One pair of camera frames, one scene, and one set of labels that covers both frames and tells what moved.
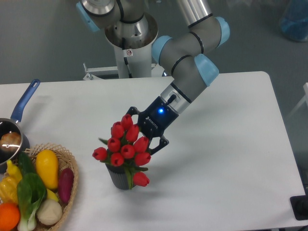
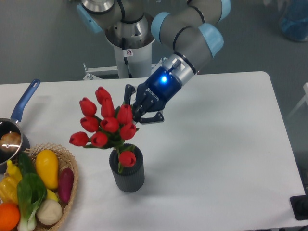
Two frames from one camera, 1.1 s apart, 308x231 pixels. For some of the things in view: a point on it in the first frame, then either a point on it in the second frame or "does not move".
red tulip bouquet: [125, 147] to [109, 129]
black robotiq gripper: [154, 120] to [153, 95]
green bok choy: [31, 192] does not move
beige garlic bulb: [49, 212] does not move
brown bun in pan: [11, 141] does not move
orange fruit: [9, 216] does not move
